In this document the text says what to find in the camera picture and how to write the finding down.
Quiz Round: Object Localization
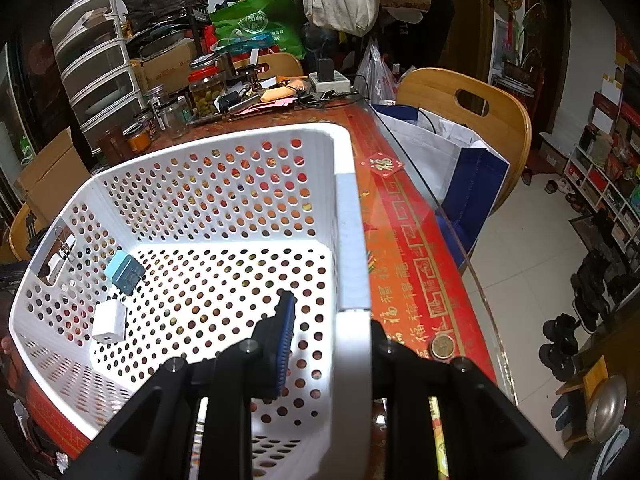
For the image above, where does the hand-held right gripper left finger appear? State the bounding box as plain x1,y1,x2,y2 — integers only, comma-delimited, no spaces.
75,289,297,480

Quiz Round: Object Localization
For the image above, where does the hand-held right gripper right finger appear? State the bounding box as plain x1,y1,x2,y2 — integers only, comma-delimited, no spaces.
371,320,566,480

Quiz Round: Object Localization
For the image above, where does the white perforated plastic basket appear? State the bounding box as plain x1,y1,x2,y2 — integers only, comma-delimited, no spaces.
9,122,373,480

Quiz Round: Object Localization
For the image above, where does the pair of black sandals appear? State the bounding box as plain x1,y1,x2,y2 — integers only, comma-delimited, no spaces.
538,312,582,382

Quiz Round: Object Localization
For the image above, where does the red floral tablecloth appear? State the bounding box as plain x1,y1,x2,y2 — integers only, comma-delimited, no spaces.
0,95,501,480

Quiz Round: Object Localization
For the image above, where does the teal charger plug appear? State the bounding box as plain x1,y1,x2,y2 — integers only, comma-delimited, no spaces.
104,251,147,297

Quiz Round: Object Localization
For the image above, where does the white charger plug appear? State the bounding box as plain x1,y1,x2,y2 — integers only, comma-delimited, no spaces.
91,301,128,345

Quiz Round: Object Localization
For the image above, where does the round metal lid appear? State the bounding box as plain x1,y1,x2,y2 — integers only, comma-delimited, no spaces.
585,374,629,444

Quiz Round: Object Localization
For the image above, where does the red square paper sticker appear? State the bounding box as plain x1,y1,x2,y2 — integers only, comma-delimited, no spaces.
361,152,405,179

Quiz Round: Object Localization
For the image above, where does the white and blue paper bag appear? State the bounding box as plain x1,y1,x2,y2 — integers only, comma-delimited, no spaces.
370,104,511,273

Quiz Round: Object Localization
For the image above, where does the pink paper sheet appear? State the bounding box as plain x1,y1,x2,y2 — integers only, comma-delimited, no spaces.
229,97,297,117

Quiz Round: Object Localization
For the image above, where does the pile of black binder clips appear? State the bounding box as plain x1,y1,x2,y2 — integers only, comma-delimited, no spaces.
219,88,247,112

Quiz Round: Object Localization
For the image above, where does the small jar with orange contents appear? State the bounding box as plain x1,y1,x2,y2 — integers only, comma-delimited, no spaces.
124,122,152,155

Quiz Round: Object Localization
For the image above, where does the empty glass jar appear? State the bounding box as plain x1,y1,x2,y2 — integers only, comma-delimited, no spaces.
160,97,194,139

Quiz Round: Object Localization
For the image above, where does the small dark-lidded glass jar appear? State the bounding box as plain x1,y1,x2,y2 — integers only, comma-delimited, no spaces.
135,110,162,142

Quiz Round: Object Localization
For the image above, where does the brown ceramic mug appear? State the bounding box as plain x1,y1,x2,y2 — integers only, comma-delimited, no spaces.
95,125,132,164

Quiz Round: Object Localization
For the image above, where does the red-lidded jar of green olives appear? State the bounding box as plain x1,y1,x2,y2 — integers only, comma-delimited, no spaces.
187,57,226,116

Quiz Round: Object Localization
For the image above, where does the white power strip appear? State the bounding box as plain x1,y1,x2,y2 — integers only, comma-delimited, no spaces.
308,71,351,94

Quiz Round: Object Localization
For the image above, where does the tall clear labelled bottle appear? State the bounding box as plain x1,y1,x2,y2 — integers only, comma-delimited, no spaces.
146,85,169,112

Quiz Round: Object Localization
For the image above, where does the clear plastic bag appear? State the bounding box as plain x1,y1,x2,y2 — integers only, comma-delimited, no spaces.
356,41,399,104

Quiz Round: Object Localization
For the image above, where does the large open cardboard box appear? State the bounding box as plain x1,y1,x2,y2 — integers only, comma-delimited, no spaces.
16,127,94,222

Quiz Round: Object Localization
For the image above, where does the white cubby shelf unit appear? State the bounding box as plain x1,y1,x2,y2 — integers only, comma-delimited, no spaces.
562,60,640,253

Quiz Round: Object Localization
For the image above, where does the printed brown cardboard box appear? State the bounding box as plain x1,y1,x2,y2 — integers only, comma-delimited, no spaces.
131,40,202,92

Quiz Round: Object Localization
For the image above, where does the green shopping bag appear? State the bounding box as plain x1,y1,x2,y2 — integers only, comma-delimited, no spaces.
209,0,307,60

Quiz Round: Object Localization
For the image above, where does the grey plastic drawer tower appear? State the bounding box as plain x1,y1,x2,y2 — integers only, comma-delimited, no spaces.
49,0,151,150

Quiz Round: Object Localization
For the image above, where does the potted green plant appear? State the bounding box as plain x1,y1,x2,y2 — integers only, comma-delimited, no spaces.
501,2,547,87

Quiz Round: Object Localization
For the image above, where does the metal keychain clip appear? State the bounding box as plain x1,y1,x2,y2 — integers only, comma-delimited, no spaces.
51,219,77,264

